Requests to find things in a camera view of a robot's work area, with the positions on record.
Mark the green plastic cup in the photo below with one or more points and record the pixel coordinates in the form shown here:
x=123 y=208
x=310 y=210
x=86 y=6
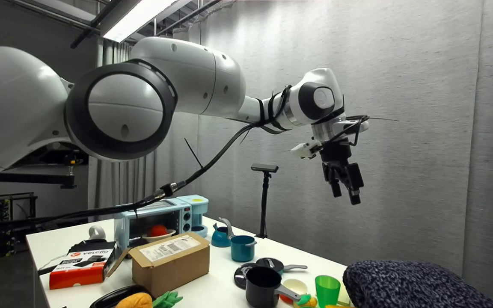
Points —
x=327 y=292

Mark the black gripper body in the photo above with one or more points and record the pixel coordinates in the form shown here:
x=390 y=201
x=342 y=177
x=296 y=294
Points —
x=335 y=155

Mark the brown cardboard box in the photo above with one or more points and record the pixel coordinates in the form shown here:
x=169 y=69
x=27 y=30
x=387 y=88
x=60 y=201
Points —
x=171 y=268

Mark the light blue toaster oven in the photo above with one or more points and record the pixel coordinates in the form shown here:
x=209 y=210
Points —
x=183 y=215

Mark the teal toy kettle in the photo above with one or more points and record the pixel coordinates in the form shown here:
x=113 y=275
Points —
x=219 y=235

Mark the ceiling light panel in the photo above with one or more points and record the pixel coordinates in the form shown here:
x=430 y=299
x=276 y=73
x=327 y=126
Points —
x=137 y=18

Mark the black plastic tray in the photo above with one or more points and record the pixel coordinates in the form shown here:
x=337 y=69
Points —
x=106 y=299

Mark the black tripod stand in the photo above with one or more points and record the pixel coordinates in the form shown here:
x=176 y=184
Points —
x=264 y=199

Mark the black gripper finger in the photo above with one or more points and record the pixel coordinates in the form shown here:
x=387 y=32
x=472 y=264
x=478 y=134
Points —
x=354 y=182
x=335 y=182

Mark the orange pineapple plushie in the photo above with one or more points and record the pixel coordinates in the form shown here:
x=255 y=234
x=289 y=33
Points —
x=135 y=300

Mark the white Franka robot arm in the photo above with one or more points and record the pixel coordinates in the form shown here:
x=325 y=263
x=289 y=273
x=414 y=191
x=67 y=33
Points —
x=188 y=74

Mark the cream small bowl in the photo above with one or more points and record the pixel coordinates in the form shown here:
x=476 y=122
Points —
x=296 y=285

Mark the yellow toy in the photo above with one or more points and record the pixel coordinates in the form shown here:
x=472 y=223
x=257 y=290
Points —
x=306 y=302

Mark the dark blue knitted cloth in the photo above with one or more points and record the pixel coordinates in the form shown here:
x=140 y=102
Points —
x=406 y=285

